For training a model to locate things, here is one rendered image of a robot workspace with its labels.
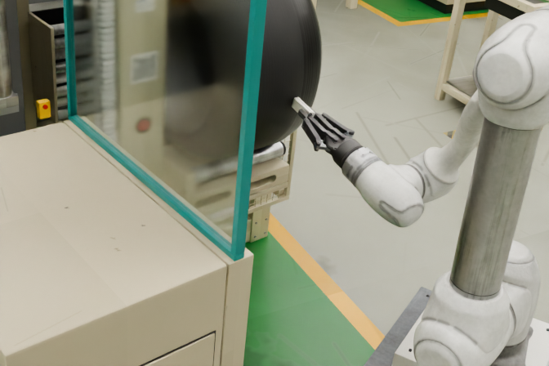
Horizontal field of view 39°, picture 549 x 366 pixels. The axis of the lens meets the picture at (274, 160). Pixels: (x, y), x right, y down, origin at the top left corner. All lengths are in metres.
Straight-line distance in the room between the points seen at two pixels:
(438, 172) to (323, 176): 2.13
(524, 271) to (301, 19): 0.81
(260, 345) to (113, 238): 1.75
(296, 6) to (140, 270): 1.00
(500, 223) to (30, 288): 0.84
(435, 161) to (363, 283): 1.48
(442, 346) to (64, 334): 0.79
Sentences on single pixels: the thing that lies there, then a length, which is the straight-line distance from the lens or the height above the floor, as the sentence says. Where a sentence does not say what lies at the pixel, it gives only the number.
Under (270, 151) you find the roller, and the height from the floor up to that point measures 0.91.
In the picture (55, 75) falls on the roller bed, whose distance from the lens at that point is 2.32.
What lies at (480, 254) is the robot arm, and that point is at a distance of 1.54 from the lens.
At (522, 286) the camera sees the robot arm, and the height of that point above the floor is 0.99.
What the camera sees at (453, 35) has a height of 0.44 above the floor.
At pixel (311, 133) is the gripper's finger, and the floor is 1.12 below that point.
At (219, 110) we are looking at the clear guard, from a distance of 1.13.
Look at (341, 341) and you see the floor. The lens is 3.00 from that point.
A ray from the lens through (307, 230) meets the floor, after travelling 3.55.
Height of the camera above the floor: 1.99
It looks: 29 degrees down
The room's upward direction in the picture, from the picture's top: 6 degrees clockwise
